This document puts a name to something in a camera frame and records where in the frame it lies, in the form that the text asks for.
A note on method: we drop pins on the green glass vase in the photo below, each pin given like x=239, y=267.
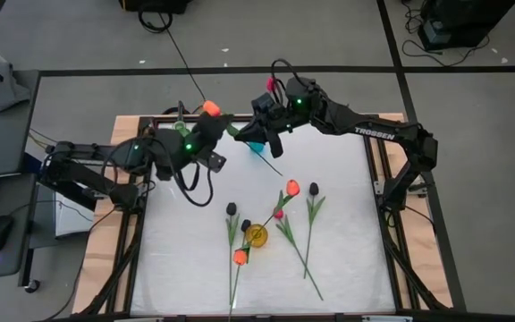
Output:
x=180, y=127

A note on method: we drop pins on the white box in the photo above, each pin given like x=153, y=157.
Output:
x=72, y=221

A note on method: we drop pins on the large black equipment case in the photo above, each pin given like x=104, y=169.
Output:
x=463, y=18

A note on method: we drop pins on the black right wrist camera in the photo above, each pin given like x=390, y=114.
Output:
x=263, y=104

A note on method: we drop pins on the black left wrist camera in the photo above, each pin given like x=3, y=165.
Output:
x=216, y=162

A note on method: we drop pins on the yellow glass vase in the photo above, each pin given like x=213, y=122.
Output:
x=259, y=239

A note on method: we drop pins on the black aluminium table frame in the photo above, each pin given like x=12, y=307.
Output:
x=396, y=286

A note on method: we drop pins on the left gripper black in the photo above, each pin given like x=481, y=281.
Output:
x=199, y=143

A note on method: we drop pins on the wooden base board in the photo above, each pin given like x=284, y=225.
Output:
x=101, y=250

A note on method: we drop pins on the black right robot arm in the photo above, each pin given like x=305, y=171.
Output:
x=374, y=129

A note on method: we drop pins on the red artificial tulip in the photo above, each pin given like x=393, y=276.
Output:
x=279, y=214
x=270, y=84

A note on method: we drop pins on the blue glass vase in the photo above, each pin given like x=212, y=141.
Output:
x=256, y=146

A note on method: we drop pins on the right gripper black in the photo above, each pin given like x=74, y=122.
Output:
x=277, y=121

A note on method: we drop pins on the grey power unit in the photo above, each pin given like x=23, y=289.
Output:
x=434, y=30

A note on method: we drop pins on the black desk caster wheel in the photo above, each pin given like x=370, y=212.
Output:
x=31, y=286

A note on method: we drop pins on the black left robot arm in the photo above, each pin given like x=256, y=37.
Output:
x=83, y=176

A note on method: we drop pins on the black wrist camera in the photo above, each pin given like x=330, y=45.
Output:
x=216, y=162
x=263, y=104

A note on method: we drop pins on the black floor box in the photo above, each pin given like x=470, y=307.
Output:
x=154, y=4

